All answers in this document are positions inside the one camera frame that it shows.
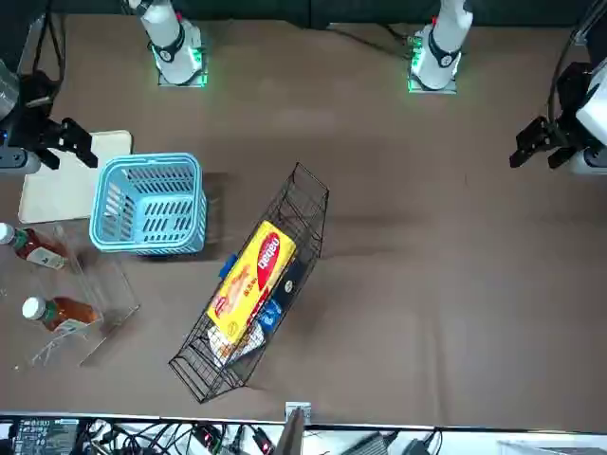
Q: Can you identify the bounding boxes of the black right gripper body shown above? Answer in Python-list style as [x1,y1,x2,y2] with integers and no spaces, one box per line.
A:
[4,70,65,154]

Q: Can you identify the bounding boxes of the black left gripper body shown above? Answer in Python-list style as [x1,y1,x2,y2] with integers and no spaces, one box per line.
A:
[544,61,593,151]

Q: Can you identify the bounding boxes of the amber tea bottle white cap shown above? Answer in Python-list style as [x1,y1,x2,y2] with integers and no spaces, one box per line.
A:
[0,222,70,271]
[22,296,103,333]

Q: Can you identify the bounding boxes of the blue Oreo cookie box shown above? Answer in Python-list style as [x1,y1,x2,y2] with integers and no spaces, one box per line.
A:
[258,258,304,332]

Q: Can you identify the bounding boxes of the light blue plastic basket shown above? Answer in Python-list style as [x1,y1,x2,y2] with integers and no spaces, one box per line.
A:
[88,152,209,257]

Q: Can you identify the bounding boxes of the clear acrylic shelf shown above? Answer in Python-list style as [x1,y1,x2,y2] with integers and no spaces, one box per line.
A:
[0,225,142,369]

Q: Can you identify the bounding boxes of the cream plastic tray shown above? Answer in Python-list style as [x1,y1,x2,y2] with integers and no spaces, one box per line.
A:
[17,130,134,225]

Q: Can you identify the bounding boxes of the yellow wafer box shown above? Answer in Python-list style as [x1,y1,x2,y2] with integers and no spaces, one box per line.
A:
[206,220,298,346]

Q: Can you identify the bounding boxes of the white cracker box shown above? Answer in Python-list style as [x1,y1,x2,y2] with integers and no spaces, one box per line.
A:
[207,321,266,367]

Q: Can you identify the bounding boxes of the black labelled power adapter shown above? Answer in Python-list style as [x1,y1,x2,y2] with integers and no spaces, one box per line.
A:
[7,416,80,455]

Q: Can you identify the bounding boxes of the grey power adapter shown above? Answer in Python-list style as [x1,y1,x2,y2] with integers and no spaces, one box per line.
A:
[350,428,431,455]

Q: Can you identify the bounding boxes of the black wire snack shelf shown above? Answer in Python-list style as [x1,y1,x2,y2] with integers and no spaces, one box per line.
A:
[168,162,331,405]

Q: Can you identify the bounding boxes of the aluminium profile post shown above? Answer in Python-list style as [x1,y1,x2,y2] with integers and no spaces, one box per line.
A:
[284,401,313,455]

